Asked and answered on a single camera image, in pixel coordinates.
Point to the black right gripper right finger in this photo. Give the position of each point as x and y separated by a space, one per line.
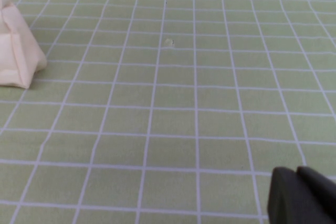
320 190

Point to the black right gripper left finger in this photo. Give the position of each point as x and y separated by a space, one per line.
283 197

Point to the cream fabric pencil case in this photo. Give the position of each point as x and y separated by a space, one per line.
15 51

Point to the green white-grid tablecloth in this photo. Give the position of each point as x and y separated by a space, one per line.
183 103

